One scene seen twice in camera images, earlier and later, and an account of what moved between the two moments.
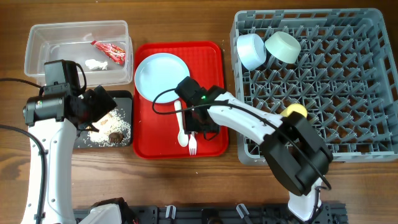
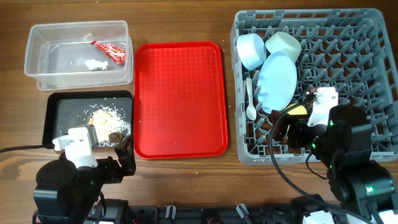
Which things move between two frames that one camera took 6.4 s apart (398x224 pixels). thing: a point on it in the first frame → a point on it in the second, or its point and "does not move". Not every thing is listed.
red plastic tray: (155, 125) does not move
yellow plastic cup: (294, 107) does not move
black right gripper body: (193, 122) → (301, 135)
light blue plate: (158, 75) → (277, 82)
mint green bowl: (283, 46) does not move
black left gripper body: (94, 107) → (107, 172)
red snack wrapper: (115, 53) does not move
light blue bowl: (252, 50) does not move
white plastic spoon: (183, 137) → (250, 112)
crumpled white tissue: (92, 64) does not move
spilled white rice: (115, 121) does not move
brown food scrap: (115, 137) does not move
